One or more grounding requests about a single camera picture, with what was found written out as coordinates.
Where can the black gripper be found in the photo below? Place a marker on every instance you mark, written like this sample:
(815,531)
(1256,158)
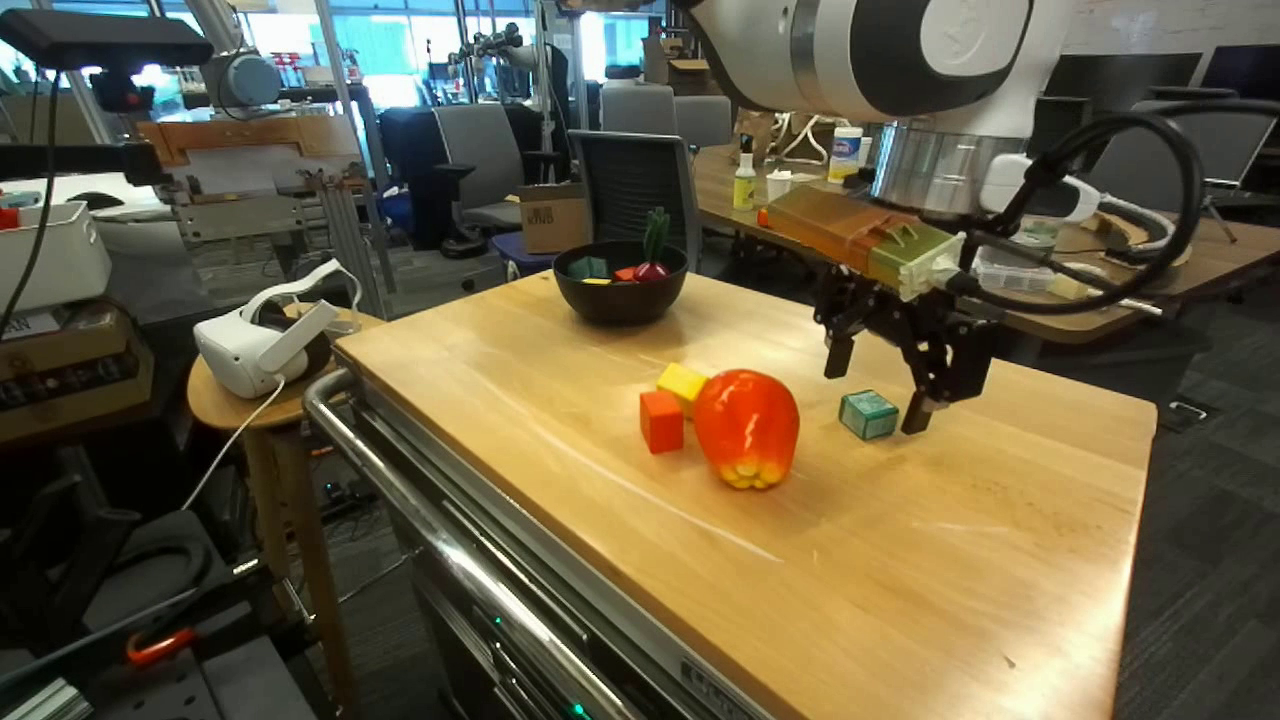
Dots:
(932,335)

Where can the orange-red pepper toy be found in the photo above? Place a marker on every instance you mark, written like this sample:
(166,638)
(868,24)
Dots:
(747,429)

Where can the pale yellow wooden block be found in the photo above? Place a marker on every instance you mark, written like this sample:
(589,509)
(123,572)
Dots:
(683,383)

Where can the large orange wooden cube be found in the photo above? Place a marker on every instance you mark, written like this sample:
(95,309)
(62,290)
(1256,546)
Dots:
(661,423)

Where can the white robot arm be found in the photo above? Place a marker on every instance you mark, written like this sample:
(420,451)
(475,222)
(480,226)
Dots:
(867,54)

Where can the black bowl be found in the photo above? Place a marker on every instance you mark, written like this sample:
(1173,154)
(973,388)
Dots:
(620,304)

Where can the white plastic bottle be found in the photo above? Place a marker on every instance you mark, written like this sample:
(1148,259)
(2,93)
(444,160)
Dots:
(845,148)

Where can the small green capped bottle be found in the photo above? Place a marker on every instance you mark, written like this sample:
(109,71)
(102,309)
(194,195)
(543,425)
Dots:
(747,184)

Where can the dark grey chair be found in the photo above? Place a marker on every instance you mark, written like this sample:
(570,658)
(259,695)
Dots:
(635,172)

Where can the cardboard box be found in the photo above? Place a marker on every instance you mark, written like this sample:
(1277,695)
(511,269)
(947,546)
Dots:
(555,222)

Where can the wooden office desk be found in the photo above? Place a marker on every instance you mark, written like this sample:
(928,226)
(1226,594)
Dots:
(1226,261)

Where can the black monitor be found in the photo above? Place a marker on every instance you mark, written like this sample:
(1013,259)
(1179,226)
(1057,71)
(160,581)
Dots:
(1247,74)
(1124,74)

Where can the metal tool cart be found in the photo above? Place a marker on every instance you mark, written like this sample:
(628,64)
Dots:
(535,601)

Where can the large grey office chair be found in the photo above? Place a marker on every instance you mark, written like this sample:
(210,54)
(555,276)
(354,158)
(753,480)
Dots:
(1232,140)

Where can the dark blue chair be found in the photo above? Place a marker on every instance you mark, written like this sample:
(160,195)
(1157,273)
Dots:
(406,164)

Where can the white VR headset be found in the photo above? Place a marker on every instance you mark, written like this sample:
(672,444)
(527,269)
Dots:
(260,351)

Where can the round wooden stool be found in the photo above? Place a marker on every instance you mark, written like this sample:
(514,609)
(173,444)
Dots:
(226,405)

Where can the brown box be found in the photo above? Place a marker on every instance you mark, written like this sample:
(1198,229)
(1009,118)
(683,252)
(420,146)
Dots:
(65,383)

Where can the white box device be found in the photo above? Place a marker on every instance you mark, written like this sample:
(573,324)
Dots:
(55,261)

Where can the grey round camera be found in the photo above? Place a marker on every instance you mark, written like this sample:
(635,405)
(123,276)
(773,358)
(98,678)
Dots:
(247,77)

